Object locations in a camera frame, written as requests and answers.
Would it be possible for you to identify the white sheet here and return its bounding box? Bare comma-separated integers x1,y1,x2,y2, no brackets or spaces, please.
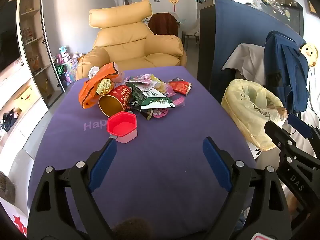
306,65,320,130

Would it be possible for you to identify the grey white cloth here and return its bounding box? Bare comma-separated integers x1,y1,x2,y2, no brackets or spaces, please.
221,43,266,85

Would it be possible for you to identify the gold foil snack packet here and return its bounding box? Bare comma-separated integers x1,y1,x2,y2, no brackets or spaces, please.
96,78,115,96

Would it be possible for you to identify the watermelon ball toy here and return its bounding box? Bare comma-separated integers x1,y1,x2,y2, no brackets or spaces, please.
55,64,67,77

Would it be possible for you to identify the blue backpack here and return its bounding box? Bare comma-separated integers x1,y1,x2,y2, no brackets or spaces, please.
264,31,310,114

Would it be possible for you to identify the purple printed tablecloth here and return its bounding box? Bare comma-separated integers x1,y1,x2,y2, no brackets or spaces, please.
27,66,258,240

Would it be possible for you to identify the black television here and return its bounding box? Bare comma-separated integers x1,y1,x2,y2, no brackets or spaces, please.
0,5,22,68

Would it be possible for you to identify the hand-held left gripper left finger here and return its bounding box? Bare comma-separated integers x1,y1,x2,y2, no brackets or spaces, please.
27,136,118,240

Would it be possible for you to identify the brown furry toy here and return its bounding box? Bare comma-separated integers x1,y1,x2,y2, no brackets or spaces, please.
0,171,16,203

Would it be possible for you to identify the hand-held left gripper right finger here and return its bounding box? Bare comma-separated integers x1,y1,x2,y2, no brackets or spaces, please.
202,136,292,240

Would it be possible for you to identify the colourful toy box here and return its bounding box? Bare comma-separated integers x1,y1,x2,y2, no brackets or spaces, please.
64,57,79,83

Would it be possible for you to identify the blue partition panel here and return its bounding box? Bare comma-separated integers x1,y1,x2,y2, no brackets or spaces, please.
197,0,306,97

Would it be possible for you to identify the white dining chair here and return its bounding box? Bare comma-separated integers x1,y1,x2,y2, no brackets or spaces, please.
182,17,200,46

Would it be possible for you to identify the black bag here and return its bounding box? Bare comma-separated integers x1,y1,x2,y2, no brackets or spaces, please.
1,109,22,132

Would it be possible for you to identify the dark speckled glass cabinet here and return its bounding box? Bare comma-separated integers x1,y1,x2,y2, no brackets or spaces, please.
197,0,304,37

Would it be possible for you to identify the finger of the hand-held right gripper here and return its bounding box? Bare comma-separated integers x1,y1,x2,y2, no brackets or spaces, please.
287,113,320,143
264,121,320,170

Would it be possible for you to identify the orange snack bag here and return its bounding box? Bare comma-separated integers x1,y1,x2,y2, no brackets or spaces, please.
79,62,125,109

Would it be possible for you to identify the yellow leather armchair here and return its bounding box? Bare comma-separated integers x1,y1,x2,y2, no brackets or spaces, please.
76,0,187,80

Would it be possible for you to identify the pink toy castle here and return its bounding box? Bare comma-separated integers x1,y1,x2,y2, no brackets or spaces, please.
56,46,72,64

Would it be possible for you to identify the small pink round wrapper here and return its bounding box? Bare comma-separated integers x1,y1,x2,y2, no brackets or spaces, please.
152,107,170,118

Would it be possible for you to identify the red snack wrapper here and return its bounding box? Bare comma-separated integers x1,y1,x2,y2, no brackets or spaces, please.
168,79,193,96

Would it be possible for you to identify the yellow duck plush toy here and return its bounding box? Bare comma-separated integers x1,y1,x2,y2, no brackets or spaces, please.
300,42,320,67

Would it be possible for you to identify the yellow box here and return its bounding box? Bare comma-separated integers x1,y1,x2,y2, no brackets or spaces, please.
14,85,34,105

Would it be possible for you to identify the white red printed banner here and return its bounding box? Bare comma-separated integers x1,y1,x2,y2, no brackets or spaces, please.
0,197,28,238

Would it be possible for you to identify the glass display cabinet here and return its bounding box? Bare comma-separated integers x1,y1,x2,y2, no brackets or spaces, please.
16,0,65,108

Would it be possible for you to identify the red gold paper tube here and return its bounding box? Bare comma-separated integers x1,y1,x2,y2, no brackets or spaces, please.
98,84,132,117

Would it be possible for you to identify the bin with yellow bag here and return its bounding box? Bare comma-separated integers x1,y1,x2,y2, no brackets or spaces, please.
221,79,288,152

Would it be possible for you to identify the dark green small wrapper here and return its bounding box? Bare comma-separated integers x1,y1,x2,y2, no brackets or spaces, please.
136,109,153,121

